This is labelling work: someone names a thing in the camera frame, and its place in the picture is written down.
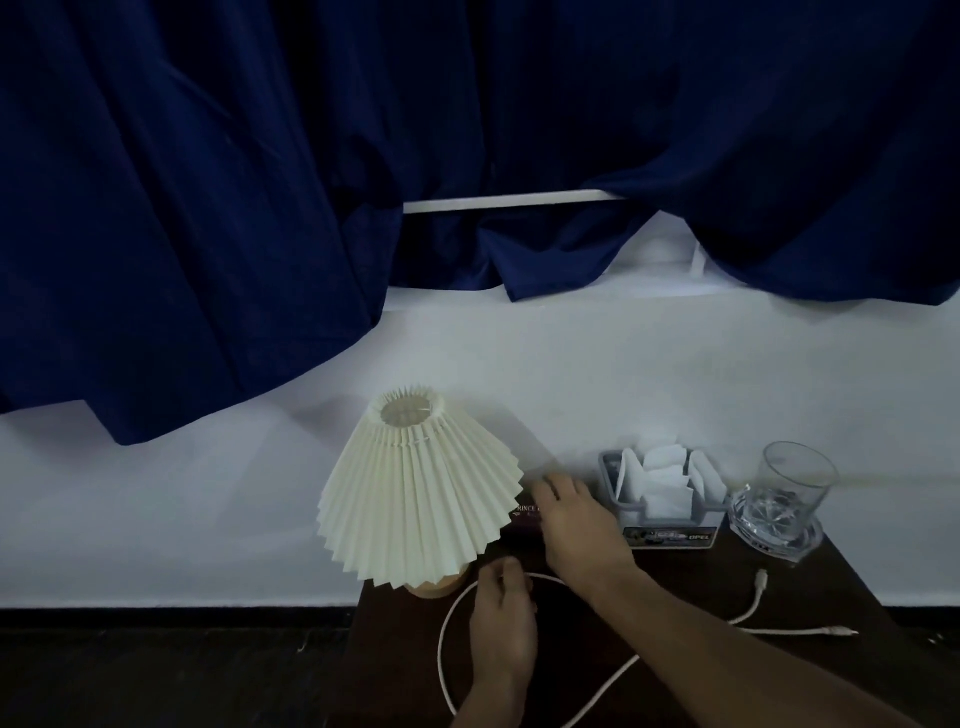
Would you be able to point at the person's right hand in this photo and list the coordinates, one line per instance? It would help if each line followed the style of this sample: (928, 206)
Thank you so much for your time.
(581, 540)

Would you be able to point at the person's left hand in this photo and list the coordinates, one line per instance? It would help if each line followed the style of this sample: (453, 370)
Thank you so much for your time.
(504, 637)

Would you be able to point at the person's right fingers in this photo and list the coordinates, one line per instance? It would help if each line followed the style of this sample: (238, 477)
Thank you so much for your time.
(562, 495)

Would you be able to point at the person's left fingers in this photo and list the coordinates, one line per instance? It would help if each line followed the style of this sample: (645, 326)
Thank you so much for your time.
(506, 581)

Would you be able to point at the person's left forearm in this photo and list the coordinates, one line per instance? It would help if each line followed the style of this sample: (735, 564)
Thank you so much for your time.
(487, 709)

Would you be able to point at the person's right forearm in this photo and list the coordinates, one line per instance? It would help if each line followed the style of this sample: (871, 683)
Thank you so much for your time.
(720, 660)

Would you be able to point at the dark red book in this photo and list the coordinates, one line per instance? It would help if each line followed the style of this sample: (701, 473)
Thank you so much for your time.
(523, 526)

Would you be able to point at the white paper sachet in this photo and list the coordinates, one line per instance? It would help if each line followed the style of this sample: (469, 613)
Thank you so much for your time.
(666, 456)
(709, 476)
(667, 495)
(631, 476)

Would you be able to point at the grey sachet holder box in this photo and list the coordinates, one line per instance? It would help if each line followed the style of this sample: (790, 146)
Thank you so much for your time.
(664, 525)

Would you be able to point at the white pleated table lamp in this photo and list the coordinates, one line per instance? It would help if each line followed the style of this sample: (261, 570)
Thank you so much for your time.
(412, 495)

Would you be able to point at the clear glass coaster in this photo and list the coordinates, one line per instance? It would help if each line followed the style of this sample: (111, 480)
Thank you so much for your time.
(780, 541)

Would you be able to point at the clear glass tumbler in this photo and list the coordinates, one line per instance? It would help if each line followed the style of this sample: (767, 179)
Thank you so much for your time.
(796, 480)

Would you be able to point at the dark blue curtain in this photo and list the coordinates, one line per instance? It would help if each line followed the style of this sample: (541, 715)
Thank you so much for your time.
(712, 112)
(172, 225)

